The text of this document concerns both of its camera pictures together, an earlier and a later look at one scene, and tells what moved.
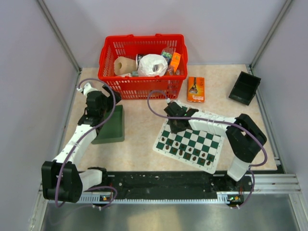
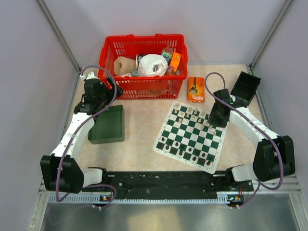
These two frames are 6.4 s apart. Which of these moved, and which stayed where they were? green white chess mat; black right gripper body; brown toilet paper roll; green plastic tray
Moved: black right gripper body
Stayed: green plastic tray; brown toilet paper roll; green white chess mat
